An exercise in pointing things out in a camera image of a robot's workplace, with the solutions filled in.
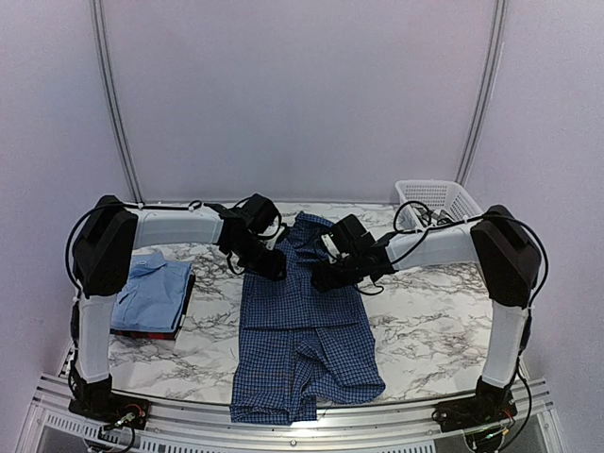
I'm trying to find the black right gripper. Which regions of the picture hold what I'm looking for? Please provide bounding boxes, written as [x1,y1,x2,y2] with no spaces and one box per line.
[311,253,363,294]

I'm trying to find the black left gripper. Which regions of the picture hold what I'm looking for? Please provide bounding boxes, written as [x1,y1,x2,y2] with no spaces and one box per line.
[228,234,286,280]

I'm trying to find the blue checkered long sleeve shirt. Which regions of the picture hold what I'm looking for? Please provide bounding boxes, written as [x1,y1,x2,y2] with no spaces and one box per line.
[230,211,386,426]

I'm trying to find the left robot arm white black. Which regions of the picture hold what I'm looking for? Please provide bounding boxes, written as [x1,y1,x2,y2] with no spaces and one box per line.
[65,193,286,420]

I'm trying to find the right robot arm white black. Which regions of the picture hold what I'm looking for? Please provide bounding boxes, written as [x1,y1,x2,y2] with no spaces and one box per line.
[311,205,548,423]

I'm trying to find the black white plaid shirt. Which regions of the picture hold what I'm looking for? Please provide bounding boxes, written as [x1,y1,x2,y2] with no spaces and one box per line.
[414,207,454,227]

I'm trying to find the white plastic mesh basket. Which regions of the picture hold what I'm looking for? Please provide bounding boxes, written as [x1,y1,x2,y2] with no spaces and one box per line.
[394,179,483,230]

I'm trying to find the folded light blue shirt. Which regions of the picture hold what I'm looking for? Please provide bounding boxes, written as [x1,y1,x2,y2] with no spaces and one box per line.
[111,252,193,333]

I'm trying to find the folded red black plaid shirt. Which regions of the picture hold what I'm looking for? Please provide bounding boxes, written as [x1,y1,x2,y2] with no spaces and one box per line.
[110,274,196,341]

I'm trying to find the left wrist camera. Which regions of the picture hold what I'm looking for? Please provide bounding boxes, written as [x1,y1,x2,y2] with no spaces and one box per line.
[261,223,289,250]

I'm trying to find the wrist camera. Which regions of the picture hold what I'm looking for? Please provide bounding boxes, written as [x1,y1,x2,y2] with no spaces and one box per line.
[321,233,341,263]
[261,223,289,250]

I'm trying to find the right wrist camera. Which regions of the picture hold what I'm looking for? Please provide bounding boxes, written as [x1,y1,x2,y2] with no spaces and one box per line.
[321,233,341,263]

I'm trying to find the aluminium front frame rail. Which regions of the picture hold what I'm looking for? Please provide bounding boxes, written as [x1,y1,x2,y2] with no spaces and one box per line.
[27,372,567,453]

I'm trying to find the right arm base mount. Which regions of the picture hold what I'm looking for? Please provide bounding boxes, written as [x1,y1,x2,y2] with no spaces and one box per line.
[431,395,518,432]

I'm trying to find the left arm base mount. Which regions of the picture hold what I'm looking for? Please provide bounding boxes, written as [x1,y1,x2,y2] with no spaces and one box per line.
[68,392,151,429]

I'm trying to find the left aluminium corner post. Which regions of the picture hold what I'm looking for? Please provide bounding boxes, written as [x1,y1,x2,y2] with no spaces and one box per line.
[89,0,143,202]

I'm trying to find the aluminium corner post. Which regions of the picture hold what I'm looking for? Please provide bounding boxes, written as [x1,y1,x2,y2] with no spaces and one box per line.
[89,0,143,202]
[455,0,509,186]

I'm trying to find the right aluminium corner post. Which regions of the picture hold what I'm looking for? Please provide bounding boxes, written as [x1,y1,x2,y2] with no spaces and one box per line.
[455,0,509,186]

